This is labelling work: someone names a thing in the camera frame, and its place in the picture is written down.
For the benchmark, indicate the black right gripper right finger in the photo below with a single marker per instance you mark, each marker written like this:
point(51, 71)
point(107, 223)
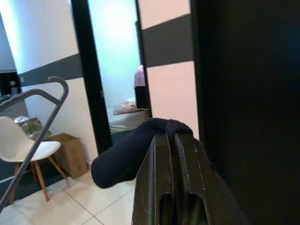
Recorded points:
point(197, 178)

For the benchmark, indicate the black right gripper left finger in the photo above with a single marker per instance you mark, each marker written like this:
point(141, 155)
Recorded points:
point(152, 182)

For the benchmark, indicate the navy knit garment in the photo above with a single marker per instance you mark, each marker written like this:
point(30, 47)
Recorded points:
point(122, 159)

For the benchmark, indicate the grey clothes hanger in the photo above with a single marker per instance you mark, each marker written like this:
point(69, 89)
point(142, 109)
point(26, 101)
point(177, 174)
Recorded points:
point(65, 92)

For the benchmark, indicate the white bed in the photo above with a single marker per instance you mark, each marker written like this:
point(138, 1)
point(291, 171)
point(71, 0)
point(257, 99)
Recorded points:
point(126, 122)

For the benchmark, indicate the pink pillow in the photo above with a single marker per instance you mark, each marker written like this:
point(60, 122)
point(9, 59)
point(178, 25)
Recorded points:
point(124, 108)

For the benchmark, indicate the brown cardboard box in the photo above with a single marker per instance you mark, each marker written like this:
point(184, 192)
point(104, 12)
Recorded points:
point(72, 154)

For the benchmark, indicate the black door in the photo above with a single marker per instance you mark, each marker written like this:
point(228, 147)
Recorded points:
point(253, 93)

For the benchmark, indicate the person in pink shirt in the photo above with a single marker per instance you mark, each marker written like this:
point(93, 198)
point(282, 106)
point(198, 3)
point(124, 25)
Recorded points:
point(139, 79)

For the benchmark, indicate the packed plastic bag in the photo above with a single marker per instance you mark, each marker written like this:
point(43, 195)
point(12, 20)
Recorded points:
point(35, 124)

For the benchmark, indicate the white shell chair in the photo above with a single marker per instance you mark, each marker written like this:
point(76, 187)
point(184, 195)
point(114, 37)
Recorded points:
point(14, 140)

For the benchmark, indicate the black door frame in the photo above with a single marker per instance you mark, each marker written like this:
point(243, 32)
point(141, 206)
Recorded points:
point(91, 70)

